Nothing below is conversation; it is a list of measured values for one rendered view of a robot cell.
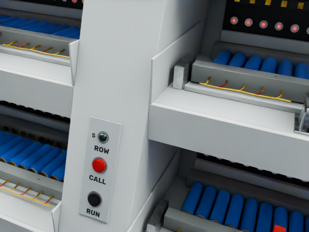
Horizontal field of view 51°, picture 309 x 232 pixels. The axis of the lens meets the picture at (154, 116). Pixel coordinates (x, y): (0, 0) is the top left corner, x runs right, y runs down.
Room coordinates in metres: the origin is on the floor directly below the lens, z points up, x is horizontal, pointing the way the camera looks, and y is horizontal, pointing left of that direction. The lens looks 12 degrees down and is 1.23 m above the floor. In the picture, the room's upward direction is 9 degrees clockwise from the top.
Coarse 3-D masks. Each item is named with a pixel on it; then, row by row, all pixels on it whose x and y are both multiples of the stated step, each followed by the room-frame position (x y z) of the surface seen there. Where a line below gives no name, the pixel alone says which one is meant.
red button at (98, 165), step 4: (96, 160) 0.35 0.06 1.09; (100, 160) 0.35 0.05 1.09; (92, 164) 0.35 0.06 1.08; (96, 164) 0.35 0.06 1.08; (100, 164) 0.35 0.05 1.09; (104, 164) 0.35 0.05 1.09; (96, 168) 0.35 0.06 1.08; (100, 168) 0.35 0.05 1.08; (104, 168) 0.35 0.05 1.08; (100, 172) 0.35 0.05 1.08
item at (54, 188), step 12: (0, 168) 0.46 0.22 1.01; (12, 168) 0.47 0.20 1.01; (12, 180) 0.46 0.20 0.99; (24, 180) 0.45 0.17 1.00; (36, 180) 0.44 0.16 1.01; (48, 180) 0.45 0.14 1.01; (12, 192) 0.44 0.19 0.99; (24, 192) 0.43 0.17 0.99; (48, 192) 0.44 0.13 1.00; (60, 192) 0.43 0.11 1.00
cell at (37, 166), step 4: (56, 148) 0.53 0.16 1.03; (48, 152) 0.52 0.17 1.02; (52, 152) 0.52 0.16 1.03; (56, 152) 0.52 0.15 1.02; (60, 152) 0.53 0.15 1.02; (44, 156) 0.51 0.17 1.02; (48, 156) 0.51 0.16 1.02; (52, 156) 0.51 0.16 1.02; (56, 156) 0.52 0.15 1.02; (40, 160) 0.50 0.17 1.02; (44, 160) 0.50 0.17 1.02; (48, 160) 0.50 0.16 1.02; (36, 164) 0.48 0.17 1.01; (40, 164) 0.49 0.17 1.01; (44, 164) 0.49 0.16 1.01; (32, 168) 0.48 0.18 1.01; (36, 168) 0.48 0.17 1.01; (40, 168) 0.48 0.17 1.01; (36, 172) 0.48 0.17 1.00
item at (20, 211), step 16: (0, 112) 0.62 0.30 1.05; (16, 112) 0.61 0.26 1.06; (64, 128) 0.57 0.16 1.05; (0, 192) 0.45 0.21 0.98; (16, 192) 0.45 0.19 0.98; (0, 208) 0.42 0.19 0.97; (16, 208) 0.42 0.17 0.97; (32, 208) 0.42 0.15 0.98; (48, 208) 0.42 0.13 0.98; (0, 224) 0.41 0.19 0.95; (16, 224) 0.39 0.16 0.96; (32, 224) 0.39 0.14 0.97; (48, 224) 0.40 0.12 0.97
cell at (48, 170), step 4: (64, 152) 0.52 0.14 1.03; (60, 156) 0.51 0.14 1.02; (64, 156) 0.51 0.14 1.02; (52, 160) 0.50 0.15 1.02; (56, 160) 0.50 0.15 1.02; (60, 160) 0.50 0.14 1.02; (64, 160) 0.51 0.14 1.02; (48, 164) 0.49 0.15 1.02; (52, 164) 0.49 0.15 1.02; (56, 164) 0.49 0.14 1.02; (60, 164) 0.50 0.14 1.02; (44, 168) 0.48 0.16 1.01; (48, 168) 0.48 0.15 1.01; (52, 168) 0.48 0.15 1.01; (56, 168) 0.49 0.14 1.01; (44, 172) 0.47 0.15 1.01; (48, 172) 0.47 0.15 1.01; (52, 172) 0.48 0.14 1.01; (48, 176) 0.47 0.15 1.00
